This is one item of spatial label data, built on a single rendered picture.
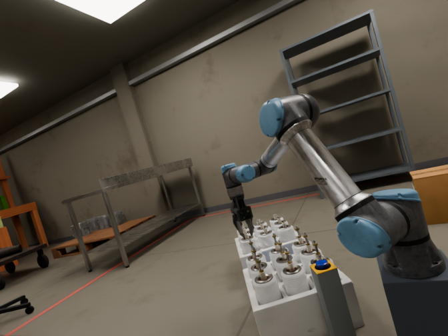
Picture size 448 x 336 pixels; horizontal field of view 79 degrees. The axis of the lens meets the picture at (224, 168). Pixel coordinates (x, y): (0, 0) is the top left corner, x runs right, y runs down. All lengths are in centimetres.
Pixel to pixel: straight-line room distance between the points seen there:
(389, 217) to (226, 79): 343
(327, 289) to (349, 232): 29
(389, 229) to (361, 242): 7
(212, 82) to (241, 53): 56
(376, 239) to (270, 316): 56
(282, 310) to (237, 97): 316
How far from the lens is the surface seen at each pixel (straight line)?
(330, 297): 103
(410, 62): 375
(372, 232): 75
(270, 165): 120
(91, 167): 574
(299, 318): 119
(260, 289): 115
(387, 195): 87
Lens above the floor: 76
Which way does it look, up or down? 2 degrees down
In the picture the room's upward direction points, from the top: 16 degrees counter-clockwise
